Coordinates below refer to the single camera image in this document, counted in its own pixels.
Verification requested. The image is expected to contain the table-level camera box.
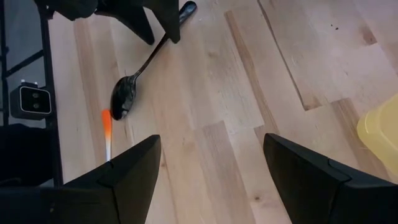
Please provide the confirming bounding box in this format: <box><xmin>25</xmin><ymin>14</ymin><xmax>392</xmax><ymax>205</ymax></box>
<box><xmin>9</xmin><ymin>80</ymin><xmax>53</xmax><ymax>121</ymax></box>

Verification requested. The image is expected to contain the yellow plastic bin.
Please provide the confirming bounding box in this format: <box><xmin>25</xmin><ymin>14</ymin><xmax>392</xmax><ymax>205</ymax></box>
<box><xmin>356</xmin><ymin>93</ymin><xmax>398</xmax><ymax>184</ymax></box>

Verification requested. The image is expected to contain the black metal spoon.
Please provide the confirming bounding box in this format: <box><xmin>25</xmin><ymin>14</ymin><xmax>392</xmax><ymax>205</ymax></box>
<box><xmin>110</xmin><ymin>1</ymin><xmax>198</xmax><ymax>121</ymax></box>

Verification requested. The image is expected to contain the black aluminium table frame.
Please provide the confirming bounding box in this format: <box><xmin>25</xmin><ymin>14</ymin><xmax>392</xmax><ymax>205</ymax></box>
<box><xmin>0</xmin><ymin>0</ymin><xmax>64</xmax><ymax>187</ymax></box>

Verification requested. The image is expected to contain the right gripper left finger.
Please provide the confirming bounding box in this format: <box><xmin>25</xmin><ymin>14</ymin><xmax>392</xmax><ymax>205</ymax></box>
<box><xmin>0</xmin><ymin>134</ymin><xmax>162</xmax><ymax>224</ymax></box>

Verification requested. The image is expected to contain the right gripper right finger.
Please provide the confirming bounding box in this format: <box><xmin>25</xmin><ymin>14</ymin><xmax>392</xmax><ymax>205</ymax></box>
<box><xmin>263</xmin><ymin>133</ymin><xmax>398</xmax><ymax>224</ymax></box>

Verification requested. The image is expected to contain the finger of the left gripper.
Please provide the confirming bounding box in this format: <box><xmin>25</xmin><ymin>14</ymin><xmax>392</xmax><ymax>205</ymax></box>
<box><xmin>94</xmin><ymin>0</ymin><xmax>155</xmax><ymax>46</ymax></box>
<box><xmin>142</xmin><ymin>0</ymin><xmax>182</xmax><ymax>44</ymax></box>

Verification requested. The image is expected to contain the silver spoon coral handle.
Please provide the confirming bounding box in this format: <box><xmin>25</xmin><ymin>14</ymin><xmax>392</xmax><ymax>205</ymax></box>
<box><xmin>101</xmin><ymin>108</ymin><xmax>113</xmax><ymax>162</ymax></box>

